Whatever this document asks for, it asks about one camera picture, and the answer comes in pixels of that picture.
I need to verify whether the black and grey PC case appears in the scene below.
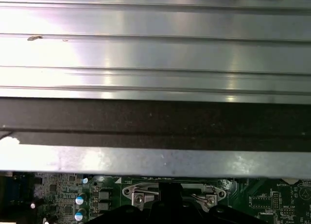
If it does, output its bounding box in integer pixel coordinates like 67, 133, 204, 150
0, 96, 311, 180

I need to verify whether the green motherboard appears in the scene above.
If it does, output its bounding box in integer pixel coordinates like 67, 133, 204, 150
0, 172, 311, 224

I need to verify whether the metal wire locking lever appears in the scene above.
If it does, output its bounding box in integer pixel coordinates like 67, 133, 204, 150
190, 193, 216, 205

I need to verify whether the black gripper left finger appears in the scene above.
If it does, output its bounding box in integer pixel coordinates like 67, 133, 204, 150
86, 182, 173, 224

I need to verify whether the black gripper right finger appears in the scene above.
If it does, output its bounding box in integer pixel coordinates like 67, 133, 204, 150
171, 182, 263, 224

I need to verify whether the CPU socket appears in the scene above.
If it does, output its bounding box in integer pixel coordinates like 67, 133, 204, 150
121, 180, 227, 211

